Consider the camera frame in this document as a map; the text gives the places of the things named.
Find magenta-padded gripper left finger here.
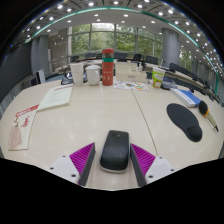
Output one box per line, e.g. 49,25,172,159
48,142,97,187

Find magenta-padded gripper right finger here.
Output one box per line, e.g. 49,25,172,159
129,143,176,188

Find black computer mouse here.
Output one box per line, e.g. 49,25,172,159
99,129,131,174

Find black mouse pad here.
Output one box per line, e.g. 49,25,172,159
166,102,204,143

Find red and white booklet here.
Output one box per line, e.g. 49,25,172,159
7,103,40,152

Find pale green paper booklet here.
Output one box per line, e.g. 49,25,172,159
36,83,74,112

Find black foam-head microphone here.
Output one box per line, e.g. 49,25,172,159
197,100,220,133

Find blue and white book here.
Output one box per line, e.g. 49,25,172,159
169,87,203,109

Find dark grey conference microphone console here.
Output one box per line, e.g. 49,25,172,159
160,79,179,91

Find colourful printed flyer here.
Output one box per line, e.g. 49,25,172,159
113,80,150,92

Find printed paper drink cup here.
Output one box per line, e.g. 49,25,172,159
151,66,167,89

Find white paper cup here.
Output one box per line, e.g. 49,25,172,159
69,62,85,88

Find white upright appliance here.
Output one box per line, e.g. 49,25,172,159
34,68,47,85

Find white lidded mug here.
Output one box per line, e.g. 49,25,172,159
85,64,102,87

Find beige cardboard box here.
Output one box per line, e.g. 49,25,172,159
114,61,148,84

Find red bottle with green band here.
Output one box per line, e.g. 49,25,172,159
101,47,115,87

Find dark office chairs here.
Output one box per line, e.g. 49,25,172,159
69,51,221,101

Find ceiling lights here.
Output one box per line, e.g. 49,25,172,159
19,0,224,78

